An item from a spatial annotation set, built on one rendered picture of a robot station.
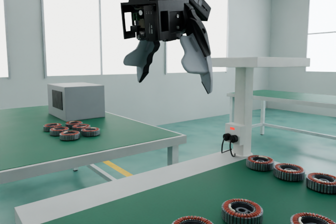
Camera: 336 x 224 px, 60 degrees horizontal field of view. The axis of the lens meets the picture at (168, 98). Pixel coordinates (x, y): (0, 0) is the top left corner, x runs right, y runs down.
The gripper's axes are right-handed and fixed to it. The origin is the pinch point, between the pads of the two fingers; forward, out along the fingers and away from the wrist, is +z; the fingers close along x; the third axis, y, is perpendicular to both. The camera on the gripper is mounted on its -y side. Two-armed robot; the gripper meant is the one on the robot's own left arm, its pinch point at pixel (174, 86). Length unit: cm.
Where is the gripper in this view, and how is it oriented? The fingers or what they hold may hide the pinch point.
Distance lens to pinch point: 48.9
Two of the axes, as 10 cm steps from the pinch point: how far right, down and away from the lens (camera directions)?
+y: -6.2, 2.7, -7.4
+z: 0.5, 9.5, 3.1
